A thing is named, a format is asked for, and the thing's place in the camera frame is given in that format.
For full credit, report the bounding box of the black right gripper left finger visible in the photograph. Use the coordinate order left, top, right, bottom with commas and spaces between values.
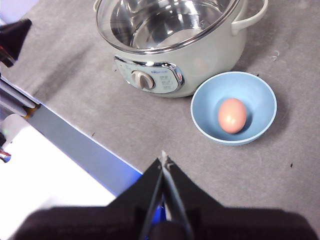
9, 156, 163, 240

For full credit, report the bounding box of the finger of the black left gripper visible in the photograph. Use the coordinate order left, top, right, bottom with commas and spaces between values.
0, 18, 33, 60
0, 48, 16, 69

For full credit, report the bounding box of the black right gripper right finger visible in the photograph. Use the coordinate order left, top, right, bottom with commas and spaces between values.
162, 150, 318, 240

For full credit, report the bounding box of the brown egg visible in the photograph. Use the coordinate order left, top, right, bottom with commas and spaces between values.
217, 97, 248, 134

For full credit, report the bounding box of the pale green electric steamer pot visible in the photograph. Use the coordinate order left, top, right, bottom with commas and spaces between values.
93, 0, 269, 99

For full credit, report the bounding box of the white rounded device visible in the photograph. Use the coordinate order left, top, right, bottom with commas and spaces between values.
0, 114, 27, 151

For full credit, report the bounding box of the blue ribbed bowl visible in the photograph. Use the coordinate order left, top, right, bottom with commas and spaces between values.
190, 71, 278, 147

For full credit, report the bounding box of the grey metal frame bar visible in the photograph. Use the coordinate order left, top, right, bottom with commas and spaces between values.
0, 74, 42, 119

